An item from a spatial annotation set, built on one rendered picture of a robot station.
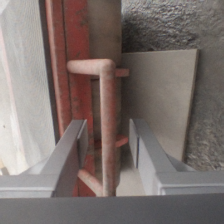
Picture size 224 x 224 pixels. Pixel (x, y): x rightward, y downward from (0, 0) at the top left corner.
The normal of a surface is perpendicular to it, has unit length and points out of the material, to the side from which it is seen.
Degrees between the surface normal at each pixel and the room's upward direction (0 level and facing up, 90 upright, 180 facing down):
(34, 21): 0
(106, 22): 82
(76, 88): 90
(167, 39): 0
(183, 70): 0
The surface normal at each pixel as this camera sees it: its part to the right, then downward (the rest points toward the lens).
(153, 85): -0.76, 0.20
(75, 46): 0.65, 0.22
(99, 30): 0.37, 0.26
